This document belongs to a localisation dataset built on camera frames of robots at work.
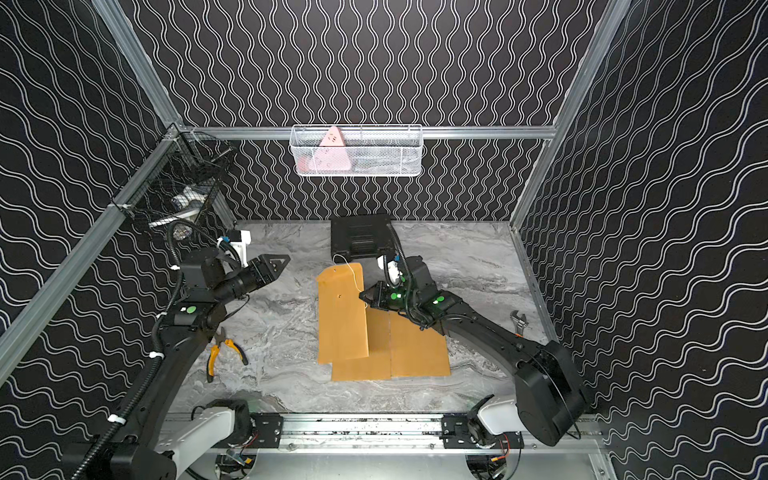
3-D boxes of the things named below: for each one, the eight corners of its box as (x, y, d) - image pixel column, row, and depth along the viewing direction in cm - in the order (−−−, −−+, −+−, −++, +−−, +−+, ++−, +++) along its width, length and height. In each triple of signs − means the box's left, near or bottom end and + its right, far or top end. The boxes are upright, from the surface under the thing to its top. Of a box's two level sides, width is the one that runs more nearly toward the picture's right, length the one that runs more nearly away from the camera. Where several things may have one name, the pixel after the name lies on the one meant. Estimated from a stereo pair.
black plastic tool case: (329, 262, 110) (326, 251, 105) (335, 218, 125) (333, 207, 120) (394, 262, 110) (394, 251, 105) (393, 218, 125) (393, 207, 120)
